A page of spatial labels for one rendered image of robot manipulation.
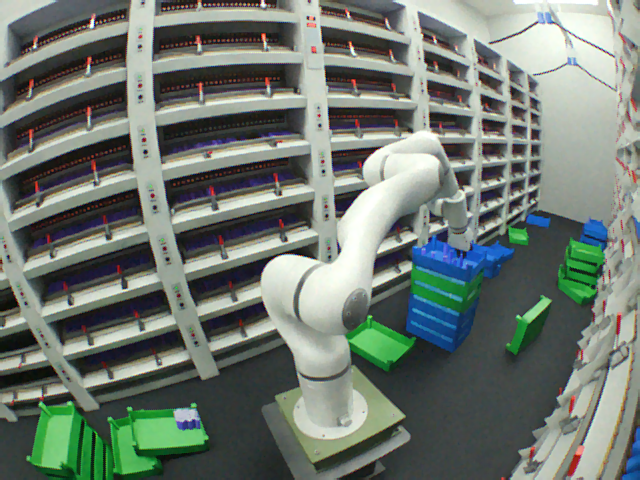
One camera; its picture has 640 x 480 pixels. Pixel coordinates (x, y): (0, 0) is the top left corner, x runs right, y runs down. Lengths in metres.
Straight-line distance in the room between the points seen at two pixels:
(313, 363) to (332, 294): 0.18
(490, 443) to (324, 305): 0.94
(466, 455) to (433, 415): 0.24
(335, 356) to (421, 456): 0.66
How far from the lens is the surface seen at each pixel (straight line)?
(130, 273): 1.22
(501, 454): 1.20
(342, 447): 0.72
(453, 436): 1.19
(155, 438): 1.25
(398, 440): 0.83
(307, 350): 0.58
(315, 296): 0.47
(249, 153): 1.12
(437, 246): 1.50
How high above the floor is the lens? 1.00
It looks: 21 degrees down
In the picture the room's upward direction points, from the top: 5 degrees counter-clockwise
